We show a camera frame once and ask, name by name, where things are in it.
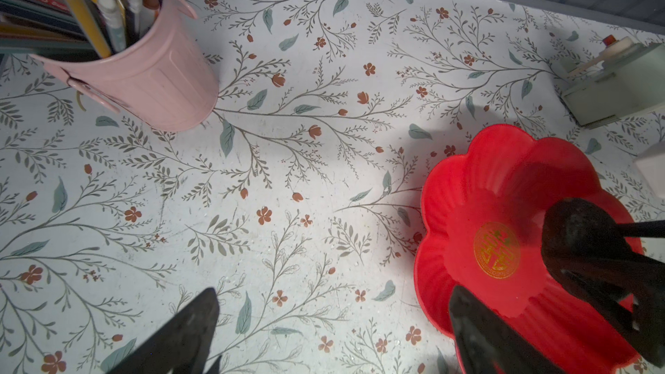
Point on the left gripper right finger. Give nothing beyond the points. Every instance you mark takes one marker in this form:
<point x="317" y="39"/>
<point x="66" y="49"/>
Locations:
<point x="487" y="344"/>

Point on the coloured pencils in pink cup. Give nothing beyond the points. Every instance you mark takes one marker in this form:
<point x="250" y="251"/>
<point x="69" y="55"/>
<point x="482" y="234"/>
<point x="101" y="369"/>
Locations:
<point x="77" y="30"/>

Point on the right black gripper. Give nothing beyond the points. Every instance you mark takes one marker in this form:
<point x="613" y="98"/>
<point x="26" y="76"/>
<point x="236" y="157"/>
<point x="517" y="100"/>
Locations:
<point x="630" y="300"/>

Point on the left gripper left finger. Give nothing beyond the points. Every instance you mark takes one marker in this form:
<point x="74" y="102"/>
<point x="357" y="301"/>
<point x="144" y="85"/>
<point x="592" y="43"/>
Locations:
<point x="182" y="345"/>

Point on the red flower fruit bowl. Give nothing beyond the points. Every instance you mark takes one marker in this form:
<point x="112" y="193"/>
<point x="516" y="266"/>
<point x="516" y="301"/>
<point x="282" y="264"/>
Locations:
<point x="484" y="212"/>

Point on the pink pencil cup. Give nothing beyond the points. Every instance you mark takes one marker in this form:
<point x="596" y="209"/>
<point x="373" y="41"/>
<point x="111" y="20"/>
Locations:
<point x="163" y="79"/>

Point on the pale green pencil sharpener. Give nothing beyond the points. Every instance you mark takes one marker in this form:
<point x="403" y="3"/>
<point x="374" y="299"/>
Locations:
<point x="630" y="82"/>

